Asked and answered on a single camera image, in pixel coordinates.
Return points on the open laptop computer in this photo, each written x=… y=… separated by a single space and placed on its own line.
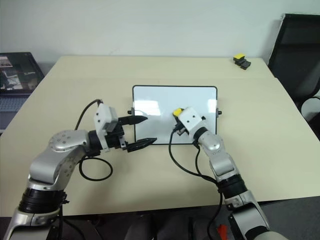
x=15 y=75

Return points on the black mesh office chair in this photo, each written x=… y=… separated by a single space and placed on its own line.
x=297 y=55

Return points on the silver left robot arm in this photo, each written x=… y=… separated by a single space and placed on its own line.
x=47 y=167

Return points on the yellow-topped black eraser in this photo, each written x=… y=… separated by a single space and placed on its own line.
x=238 y=56

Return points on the yellow whiteboard eraser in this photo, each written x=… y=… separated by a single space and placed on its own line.
x=177 y=112

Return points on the white rounded chair part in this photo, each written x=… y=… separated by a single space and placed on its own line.
x=311 y=112

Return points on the small red object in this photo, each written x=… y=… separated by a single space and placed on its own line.
x=222 y=232

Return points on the black-framed small whiteboard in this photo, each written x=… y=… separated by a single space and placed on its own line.
x=160 y=100

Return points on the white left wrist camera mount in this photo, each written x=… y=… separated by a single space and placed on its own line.
x=102 y=117

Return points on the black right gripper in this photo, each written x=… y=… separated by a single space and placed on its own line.
x=180 y=130

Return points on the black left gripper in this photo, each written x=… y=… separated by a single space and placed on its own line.
x=115 y=138

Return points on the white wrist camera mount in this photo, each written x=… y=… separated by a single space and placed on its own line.
x=102 y=117
x=191 y=120

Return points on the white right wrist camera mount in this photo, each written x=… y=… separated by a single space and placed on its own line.
x=191 y=120

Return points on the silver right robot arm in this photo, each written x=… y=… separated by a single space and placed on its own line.
x=222 y=160

